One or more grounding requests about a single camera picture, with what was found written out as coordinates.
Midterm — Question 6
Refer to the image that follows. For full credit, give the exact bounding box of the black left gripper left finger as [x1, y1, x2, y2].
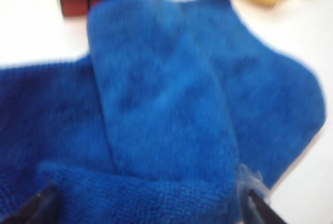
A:
[0, 182, 57, 224]

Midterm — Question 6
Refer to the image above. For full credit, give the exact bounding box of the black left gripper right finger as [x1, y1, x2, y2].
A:
[238, 164, 287, 224]

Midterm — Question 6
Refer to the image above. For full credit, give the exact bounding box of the blue microfiber rag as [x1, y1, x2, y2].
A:
[0, 0, 327, 224]

